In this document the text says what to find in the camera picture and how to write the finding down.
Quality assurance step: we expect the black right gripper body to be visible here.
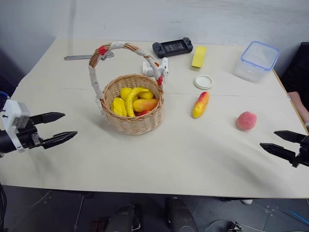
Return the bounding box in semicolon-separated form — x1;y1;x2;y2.
292;134;309;168

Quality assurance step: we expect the yellow sponge block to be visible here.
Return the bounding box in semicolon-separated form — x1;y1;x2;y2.
191;46;208;70

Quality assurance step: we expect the white plastic device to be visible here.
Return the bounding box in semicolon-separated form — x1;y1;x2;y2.
142;57;170;78

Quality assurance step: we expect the wicker basket with handle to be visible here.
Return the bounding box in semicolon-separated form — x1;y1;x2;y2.
88;41;166;136

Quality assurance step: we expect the orange yellow toy mango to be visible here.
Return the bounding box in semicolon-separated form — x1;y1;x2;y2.
132;98;159;112

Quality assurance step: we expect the person in black shirt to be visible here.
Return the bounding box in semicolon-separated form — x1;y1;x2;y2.
280;42;309;98

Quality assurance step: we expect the yellow toy banana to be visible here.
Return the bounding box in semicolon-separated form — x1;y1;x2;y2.
124;87;151;118

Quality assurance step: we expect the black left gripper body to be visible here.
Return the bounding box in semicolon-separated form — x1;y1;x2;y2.
15;117;46;152

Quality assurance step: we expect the yellow toy lemon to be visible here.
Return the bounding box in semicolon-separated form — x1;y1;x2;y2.
137;90;154;100

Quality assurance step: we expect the clear container with blue rim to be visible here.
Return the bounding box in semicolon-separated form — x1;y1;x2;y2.
233;41;281;84

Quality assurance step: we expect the pink toy peach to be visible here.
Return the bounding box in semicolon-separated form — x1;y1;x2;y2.
236;111;258;131

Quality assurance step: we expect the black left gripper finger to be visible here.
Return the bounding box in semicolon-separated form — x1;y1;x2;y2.
41;130;78;150
30;111;66;125

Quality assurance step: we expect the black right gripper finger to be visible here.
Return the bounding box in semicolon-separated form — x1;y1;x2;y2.
259;143;300;162
273;130;306;144

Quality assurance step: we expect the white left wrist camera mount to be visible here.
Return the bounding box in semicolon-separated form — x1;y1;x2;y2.
0;98;31;153

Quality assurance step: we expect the round white lid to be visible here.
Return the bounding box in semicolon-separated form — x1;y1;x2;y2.
193;74;214;89

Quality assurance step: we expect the dark rounded robot foot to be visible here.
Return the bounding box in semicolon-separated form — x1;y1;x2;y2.
105;203;143;232

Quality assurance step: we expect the long red yellow toy mango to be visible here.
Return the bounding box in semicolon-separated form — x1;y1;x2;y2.
192;91;211;119

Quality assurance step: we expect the black handheld game controller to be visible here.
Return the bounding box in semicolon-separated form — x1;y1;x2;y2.
152;37;194;59

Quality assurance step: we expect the metal ruler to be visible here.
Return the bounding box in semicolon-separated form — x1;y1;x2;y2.
64;51;114;61

